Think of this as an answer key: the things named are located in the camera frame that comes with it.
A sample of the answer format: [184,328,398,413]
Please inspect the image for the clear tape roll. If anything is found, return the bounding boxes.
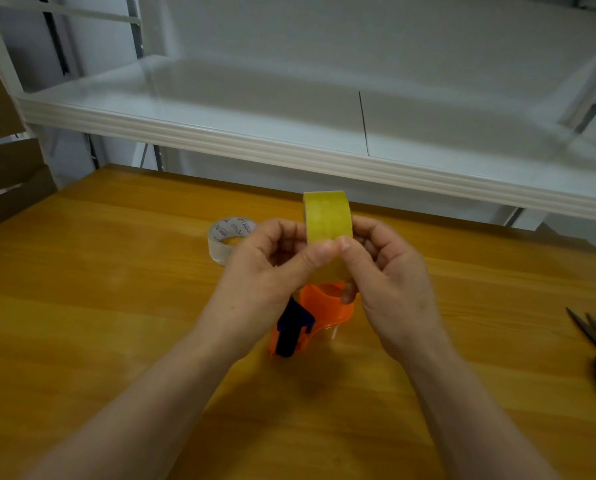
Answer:
[207,217,259,267]

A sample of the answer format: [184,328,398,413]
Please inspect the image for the person's right hand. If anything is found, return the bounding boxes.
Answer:
[339,215,454,365]

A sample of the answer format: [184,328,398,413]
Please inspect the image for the yellow tape roll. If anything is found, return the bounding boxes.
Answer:
[303,190,354,285]

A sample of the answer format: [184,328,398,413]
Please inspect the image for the person's left hand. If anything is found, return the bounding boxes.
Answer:
[193,218,340,363]

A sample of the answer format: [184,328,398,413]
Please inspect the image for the white metal shelf rack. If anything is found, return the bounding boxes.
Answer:
[0,0,596,231]

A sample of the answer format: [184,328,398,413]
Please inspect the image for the person's right forearm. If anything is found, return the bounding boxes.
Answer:
[403,342,561,480]

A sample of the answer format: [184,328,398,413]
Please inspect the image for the person's left forearm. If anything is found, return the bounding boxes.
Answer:
[25,332,241,480]

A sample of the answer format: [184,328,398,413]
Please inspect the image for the orange and blue tape dispenser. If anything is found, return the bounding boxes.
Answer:
[267,282,360,359]

